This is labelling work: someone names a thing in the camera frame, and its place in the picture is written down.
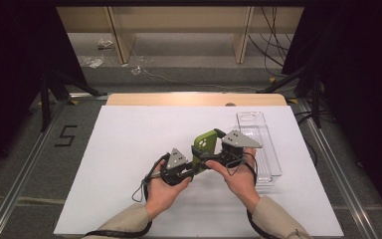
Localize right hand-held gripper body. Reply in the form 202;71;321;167
212;129;264;169

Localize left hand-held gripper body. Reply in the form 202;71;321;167
159;147;201;187

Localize green clown phone case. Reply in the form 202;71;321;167
191;129;220;176

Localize clear acrylic tray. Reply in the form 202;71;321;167
235;111;284;187

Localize person's left hand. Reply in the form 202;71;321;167
144;158;194;221

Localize person's right hand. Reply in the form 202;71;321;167
205;147;262;214

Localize white table mat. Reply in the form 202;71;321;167
53;105;345;238

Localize black metal stand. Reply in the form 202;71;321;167
39;68;109;133
264;31;327;129

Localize beige wooden bench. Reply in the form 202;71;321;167
56;5;305;65

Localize crumpled clear plastic scrap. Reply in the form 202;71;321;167
79;54;105;70
96;37;114;50

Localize black curtain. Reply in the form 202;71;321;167
0;0;89;173
282;0;382;220

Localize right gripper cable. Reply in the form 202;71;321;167
224;149;282;239

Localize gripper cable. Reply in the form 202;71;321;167
224;149;282;239
83;152;172;239

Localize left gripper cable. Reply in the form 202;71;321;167
83;152;172;239

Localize aluminium floor rail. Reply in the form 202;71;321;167
297;99;381;239
0;99;68;239

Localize bundle of black cables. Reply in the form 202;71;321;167
248;5;295;69

